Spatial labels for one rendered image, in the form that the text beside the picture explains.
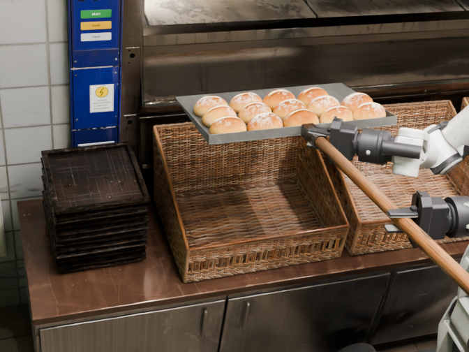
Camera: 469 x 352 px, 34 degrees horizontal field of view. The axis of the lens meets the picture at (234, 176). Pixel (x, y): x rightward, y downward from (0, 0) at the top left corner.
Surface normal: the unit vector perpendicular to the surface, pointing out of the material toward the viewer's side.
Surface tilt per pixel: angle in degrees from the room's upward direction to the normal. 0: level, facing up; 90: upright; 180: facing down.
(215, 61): 70
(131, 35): 90
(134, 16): 90
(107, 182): 0
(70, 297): 0
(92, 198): 0
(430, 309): 93
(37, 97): 90
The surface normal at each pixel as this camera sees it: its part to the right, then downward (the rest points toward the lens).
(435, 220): 0.18, 0.44
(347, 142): -0.29, 0.42
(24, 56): 0.29, 0.65
